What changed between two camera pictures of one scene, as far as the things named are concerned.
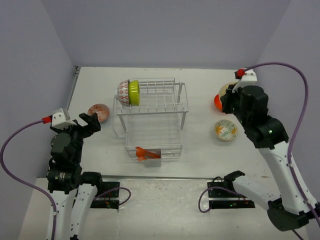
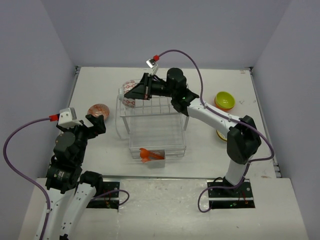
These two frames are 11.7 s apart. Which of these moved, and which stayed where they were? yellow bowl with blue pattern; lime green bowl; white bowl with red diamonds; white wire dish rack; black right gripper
Moved: black right gripper; white bowl with red diamonds; yellow bowl with blue pattern; lime green bowl
Stayed: white wire dish rack
